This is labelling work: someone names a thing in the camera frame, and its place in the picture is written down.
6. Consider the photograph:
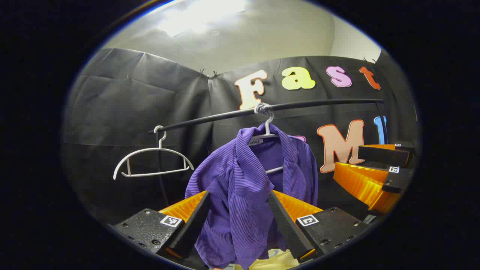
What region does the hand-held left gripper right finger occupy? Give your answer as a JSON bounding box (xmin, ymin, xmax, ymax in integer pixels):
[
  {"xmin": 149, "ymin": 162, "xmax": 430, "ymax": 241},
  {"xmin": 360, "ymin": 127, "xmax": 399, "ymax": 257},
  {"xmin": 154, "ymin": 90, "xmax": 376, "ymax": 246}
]
[{"xmin": 267, "ymin": 189, "xmax": 371, "ymax": 263}]

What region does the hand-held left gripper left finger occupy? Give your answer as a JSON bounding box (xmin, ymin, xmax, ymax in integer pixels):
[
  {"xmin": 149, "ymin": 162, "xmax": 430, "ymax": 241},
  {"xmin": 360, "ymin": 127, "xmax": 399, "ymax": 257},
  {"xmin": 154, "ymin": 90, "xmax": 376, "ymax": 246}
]
[{"xmin": 112, "ymin": 190, "xmax": 211, "ymax": 263}]

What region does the pale yellow laundry hamper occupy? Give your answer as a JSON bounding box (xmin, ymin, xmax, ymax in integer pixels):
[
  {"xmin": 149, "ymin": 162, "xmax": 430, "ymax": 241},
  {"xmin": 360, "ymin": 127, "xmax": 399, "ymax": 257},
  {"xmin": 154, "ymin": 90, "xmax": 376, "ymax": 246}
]
[{"xmin": 232, "ymin": 247, "xmax": 300, "ymax": 270}]

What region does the purple ribbed shirt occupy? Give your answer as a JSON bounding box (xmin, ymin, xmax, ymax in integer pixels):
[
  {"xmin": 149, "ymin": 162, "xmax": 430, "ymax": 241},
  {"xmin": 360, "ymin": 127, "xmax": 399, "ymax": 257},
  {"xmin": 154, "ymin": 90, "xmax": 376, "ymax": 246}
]
[{"xmin": 184, "ymin": 123, "xmax": 319, "ymax": 270}]

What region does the white plastic hanger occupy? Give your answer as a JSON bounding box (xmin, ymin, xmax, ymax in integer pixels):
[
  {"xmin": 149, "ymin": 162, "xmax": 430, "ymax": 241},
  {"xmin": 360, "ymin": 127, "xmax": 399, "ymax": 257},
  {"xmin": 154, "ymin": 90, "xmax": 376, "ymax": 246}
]
[
  {"xmin": 253, "ymin": 103, "xmax": 284, "ymax": 174},
  {"xmin": 112, "ymin": 125, "xmax": 195, "ymax": 180}
]

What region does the black clothes rack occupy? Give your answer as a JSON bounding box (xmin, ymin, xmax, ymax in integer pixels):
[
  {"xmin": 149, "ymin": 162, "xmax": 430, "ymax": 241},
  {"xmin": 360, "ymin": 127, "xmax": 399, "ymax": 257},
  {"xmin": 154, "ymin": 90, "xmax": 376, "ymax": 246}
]
[{"xmin": 148, "ymin": 98, "xmax": 387, "ymax": 209}]

